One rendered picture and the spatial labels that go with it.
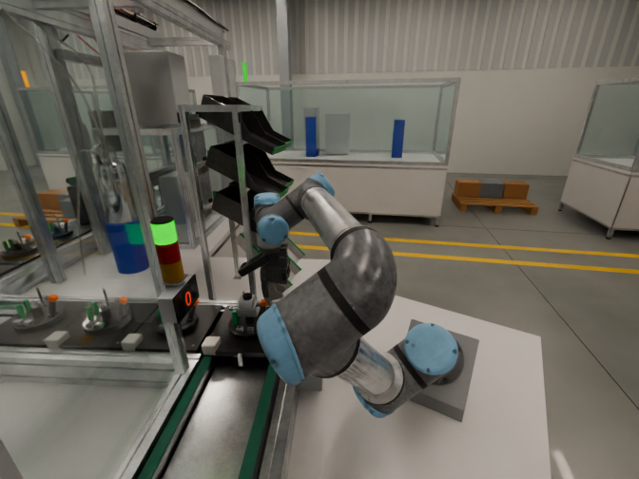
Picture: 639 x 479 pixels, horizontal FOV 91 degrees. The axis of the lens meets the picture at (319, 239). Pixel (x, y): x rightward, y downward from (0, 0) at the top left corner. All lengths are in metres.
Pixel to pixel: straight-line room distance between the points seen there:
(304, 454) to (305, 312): 0.56
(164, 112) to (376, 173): 3.28
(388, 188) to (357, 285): 4.41
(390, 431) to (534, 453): 0.35
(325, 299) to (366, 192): 4.43
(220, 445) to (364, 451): 0.35
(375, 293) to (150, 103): 1.92
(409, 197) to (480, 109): 5.11
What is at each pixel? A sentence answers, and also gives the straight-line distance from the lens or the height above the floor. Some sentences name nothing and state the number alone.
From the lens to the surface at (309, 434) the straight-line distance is 0.97.
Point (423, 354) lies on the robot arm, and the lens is 0.80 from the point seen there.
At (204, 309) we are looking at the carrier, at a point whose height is 0.97.
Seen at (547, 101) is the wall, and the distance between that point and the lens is 10.04.
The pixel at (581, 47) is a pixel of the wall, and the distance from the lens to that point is 10.26.
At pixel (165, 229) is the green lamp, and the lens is 0.79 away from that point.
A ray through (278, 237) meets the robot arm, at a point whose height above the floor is 1.36.
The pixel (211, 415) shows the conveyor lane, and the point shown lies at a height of 0.92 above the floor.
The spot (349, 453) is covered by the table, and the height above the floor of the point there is 0.86.
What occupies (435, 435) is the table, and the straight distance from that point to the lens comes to 1.01.
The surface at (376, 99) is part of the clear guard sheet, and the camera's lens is 4.72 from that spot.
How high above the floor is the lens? 1.65
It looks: 23 degrees down
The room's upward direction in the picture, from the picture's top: straight up
